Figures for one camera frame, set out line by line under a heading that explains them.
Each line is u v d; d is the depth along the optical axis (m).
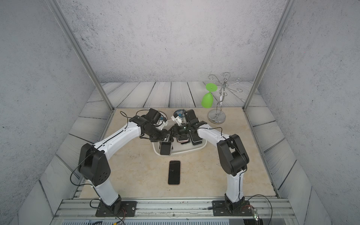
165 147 0.91
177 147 0.95
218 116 1.14
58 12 0.71
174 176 0.84
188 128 0.74
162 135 0.74
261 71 0.96
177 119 0.84
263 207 0.75
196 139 0.97
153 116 0.69
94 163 0.45
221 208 0.72
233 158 0.50
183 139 0.96
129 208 0.73
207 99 0.95
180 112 1.13
